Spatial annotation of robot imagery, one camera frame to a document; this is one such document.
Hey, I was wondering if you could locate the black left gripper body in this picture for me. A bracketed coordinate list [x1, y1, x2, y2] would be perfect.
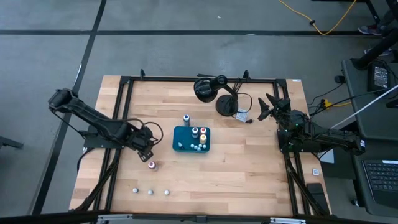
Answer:
[131, 127, 155, 154]

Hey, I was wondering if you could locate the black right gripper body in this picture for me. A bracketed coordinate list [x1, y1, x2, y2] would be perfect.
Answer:
[273, 105, 307, 130]

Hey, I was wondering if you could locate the black desk lamp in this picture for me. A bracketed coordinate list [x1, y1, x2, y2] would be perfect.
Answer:
[193, 74, 240, 118]

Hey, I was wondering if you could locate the teal plastic bin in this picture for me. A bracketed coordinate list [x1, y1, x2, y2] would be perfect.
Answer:
[172, 125, 211, 154]

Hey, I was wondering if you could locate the yellow plug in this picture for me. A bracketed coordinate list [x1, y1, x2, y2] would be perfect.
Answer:
[320, 98, 352, 108]

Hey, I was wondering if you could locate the white paper sheet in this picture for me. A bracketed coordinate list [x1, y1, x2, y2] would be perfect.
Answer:
[319, 148, 336, 165]

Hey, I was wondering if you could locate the black front crossbar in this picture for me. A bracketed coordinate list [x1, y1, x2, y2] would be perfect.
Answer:
[0, 210, 398, 224]

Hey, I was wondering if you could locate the white rod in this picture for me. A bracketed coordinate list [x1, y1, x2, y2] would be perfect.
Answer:
[330, 84, 398, 129]

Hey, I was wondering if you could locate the black flat device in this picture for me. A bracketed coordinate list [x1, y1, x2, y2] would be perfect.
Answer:
[306, 182, 326, 214]

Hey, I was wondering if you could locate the dark grey side desk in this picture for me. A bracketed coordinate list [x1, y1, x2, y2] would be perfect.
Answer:
[341, 58, 398, 218]

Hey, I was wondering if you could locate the black power brick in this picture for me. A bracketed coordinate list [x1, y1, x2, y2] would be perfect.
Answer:
[366, 60, 392, 93]

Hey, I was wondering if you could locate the black stand leg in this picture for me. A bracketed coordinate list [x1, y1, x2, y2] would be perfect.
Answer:
[351, 29, 398, 71]

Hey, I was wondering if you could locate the black keyboard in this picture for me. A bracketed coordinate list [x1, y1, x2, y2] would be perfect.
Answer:
[361, 159, 398, 210]

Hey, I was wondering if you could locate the person's shoe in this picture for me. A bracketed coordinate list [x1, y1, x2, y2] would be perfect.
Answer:
[365, 46, 392, 57]
[357, 24, 379, 36]

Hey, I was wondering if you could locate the grey stand foot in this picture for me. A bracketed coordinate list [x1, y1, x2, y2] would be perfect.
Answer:
[0, 135, 25, 151]

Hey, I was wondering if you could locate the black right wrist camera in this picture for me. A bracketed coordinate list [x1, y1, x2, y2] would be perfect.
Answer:
[277, 96, 292, 110]

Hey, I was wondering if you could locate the black lamp power cord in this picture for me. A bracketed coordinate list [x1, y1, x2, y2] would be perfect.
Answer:
[231, 78, 254, 124]

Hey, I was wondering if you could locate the white lamp cord tag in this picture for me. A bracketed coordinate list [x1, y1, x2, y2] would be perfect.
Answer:
[235, 108, 249, 122]

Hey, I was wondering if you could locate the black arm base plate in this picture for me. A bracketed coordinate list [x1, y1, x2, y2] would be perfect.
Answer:
[277, 129, 312, 154]
[83, 124, 129, 149]

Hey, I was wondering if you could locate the black table frame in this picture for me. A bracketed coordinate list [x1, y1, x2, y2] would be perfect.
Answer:
[68, 68, 332, 218]

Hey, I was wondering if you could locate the yellow extension cord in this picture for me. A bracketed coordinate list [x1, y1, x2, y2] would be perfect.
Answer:
[279, 0, 358, 35]

